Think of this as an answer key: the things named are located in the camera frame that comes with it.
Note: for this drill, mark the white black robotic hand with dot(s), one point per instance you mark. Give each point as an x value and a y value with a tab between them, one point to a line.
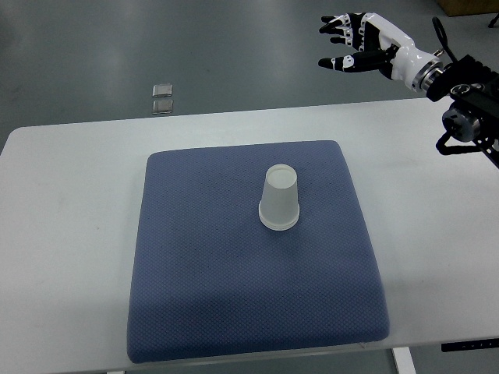
379	45

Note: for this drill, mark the white paper cup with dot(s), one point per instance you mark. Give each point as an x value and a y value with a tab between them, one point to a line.
279	203
274	227

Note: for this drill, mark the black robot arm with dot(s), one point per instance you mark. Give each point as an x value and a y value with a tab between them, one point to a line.
471	122

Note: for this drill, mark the brown cardboard box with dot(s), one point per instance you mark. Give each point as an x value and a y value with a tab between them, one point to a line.
468	7

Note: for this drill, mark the black tripod leg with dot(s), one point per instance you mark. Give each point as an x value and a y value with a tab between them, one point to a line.
493	22

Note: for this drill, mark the upper metal floor plate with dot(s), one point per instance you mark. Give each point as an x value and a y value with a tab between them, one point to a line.
162	90

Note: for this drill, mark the blue textured cushion mat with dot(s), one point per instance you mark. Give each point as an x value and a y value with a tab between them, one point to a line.
209	279

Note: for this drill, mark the black table control panel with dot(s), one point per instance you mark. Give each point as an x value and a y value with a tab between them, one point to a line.
470	345

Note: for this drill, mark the white table leg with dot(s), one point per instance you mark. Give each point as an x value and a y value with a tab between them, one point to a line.
403	361

